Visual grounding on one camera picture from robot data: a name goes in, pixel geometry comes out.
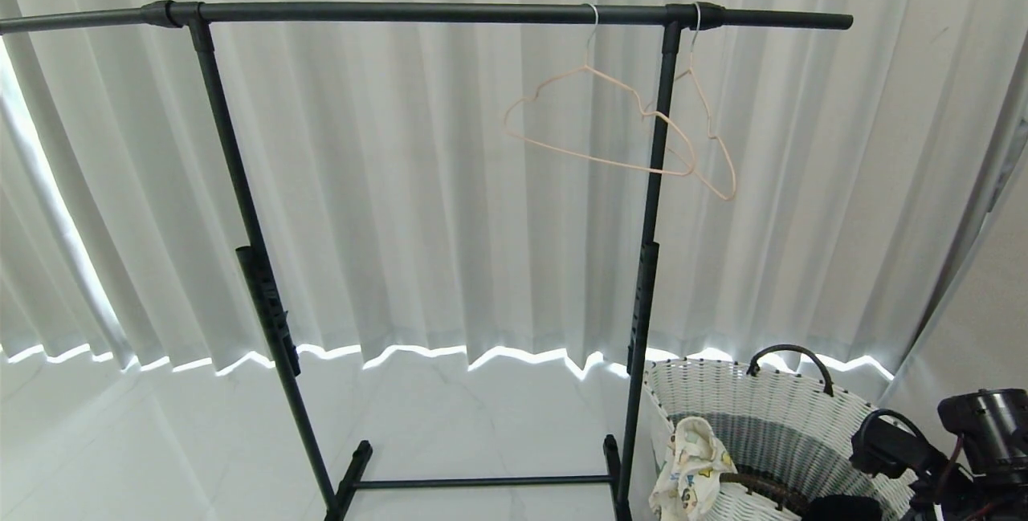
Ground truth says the cream printed garment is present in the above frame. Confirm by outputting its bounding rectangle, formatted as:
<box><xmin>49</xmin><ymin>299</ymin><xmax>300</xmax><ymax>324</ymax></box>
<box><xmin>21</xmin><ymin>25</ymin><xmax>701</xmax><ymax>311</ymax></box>
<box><xmin>649</xmin><ymin>415</ymin><xmax>738</xmax><ymax>521</ymax></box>

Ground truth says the white laundry basket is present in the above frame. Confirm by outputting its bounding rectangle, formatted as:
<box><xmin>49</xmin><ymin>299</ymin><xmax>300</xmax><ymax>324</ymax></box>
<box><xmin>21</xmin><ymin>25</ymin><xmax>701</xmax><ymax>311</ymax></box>
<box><xmin>642</xmin><ymin>344</ymin><xmax>920</xmax><ymax>521</ymax></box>

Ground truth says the black cable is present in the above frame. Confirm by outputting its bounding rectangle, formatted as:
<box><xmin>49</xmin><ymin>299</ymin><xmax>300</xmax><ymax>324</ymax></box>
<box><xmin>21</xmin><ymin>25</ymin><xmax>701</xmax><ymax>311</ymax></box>
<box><xmin>858</xmin><ymin>409</ymin><xmax>926</xmax><ymax>446</ymax></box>

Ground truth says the white curtain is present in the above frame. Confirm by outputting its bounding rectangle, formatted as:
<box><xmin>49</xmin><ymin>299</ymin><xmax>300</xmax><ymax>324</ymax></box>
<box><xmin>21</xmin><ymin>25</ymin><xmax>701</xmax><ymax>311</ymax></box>
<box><xmin>0</xmin><ymin>0</ymin><xmax>1028</xmax><ymax>381</ymax></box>

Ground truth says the pink clothes hanger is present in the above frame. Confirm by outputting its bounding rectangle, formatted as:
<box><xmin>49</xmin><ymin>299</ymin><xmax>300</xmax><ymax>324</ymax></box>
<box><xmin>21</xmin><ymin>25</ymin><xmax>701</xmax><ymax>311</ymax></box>
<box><xmin>504</xmin><ymin>6</ymin><xmax>698</xmax><ymax>178</ymax></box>
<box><xmin>665</xmin><ymin>3</ymin><xmax>738</xmax><ymax>202</ymax></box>

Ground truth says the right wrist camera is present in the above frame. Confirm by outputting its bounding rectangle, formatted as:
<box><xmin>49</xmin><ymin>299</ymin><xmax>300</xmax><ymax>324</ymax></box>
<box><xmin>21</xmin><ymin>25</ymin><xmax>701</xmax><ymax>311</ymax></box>
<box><xmin>850</xmin><ymin>418</ymin><xmax>948</xmax><ymax>480</ymax></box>

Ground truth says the black clothes rack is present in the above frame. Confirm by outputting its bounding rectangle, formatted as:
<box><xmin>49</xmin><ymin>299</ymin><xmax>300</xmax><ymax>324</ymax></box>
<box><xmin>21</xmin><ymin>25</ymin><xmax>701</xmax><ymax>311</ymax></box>
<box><xmin>0</xmin><ymin>0</ymin><xmax>854</xmax><ymax>521</ymax></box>

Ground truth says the black garment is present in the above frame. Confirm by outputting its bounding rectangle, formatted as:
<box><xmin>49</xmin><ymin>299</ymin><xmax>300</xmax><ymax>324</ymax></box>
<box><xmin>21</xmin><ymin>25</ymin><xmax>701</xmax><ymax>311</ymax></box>
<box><xmin>806</xmin><ymin>494</ymin><xmax>884</xmax><ymax>521</ymax></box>

